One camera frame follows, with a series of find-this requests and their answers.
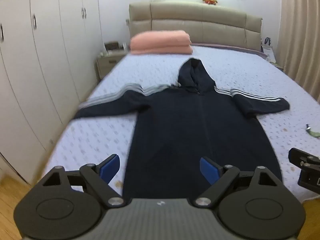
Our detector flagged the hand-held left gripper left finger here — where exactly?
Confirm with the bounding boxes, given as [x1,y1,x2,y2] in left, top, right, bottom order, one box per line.
[41,154,126,208]

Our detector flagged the white bag with blue handles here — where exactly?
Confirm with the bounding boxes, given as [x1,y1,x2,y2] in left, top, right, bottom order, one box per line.
[261,37,277,62]

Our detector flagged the small green cloth item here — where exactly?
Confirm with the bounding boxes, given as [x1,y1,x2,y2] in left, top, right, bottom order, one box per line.
[305,123,320,139]

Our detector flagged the dark box on nightstand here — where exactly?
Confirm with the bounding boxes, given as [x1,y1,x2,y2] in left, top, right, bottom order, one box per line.
[104,41,121,53]

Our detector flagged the beige nightstand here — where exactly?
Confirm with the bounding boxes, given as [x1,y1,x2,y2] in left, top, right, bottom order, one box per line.
[96,52,127,81]

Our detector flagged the white wardrobe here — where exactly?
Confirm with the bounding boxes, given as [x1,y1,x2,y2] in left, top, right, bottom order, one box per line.
[0,0,105,184]

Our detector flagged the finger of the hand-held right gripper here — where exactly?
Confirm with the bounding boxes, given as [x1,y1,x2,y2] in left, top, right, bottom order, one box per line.
[288,148,320,172]

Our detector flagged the folded pink blanket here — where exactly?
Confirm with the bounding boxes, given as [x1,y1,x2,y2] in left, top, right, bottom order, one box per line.
[129,30,193,55]

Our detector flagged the beige padded headboard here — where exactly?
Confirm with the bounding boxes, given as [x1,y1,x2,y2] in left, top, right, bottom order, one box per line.
[128,1,263,53]

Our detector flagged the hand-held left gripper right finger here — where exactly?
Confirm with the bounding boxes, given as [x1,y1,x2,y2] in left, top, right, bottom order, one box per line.
[194,156,285,208]

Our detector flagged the bed with floral quilt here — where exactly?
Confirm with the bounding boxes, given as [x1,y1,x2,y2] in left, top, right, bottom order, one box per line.
[47,42,320,204]

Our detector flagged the beige curtain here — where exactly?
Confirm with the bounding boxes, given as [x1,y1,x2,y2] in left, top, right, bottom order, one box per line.
[276,0,320,101]

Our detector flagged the navy striped-sleeve hoodie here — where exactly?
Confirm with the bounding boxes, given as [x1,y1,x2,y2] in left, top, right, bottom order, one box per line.
[74,58,290,199]

